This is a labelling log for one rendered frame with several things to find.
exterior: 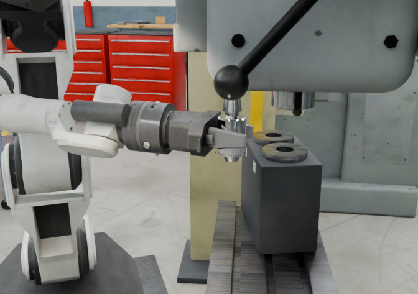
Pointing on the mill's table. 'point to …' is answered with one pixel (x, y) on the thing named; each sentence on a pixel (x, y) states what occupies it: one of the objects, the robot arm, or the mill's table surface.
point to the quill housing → (316, 34)
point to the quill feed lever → (265, 45)
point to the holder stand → (280, 192)
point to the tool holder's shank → (232, 108)
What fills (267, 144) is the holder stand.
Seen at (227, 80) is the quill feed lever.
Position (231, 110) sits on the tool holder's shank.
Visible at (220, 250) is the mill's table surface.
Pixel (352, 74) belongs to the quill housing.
